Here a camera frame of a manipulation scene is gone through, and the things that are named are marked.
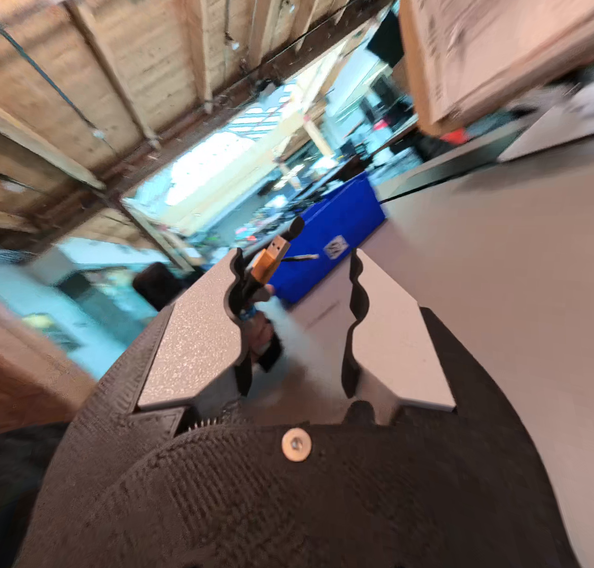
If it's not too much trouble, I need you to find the blue storage bin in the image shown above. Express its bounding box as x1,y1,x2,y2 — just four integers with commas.
267,171,386,306

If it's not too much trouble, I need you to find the grey desk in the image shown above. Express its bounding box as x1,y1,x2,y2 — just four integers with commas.
274,137,594,568

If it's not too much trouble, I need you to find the black cable with blue tie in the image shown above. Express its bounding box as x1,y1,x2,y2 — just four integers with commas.
231,235,291,322

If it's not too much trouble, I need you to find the black desk cable cover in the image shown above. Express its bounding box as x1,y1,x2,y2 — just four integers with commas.
378,127,525,203

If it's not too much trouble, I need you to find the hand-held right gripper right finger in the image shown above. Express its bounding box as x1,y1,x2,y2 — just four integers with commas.
341,248,456,425

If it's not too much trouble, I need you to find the wooden document stand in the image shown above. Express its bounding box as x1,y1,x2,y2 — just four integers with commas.
399,0,594,163

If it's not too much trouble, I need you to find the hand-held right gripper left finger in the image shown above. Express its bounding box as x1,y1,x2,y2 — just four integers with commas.
137,248,253,413

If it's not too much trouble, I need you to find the black office chair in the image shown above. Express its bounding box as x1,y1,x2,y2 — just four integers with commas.
132,262,186,311

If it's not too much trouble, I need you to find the laminated sheet with blue banner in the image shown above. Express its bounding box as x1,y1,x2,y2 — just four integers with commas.
404,0,594,123

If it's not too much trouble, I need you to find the person's left hand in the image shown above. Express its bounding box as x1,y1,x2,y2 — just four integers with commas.
248,284,278,354

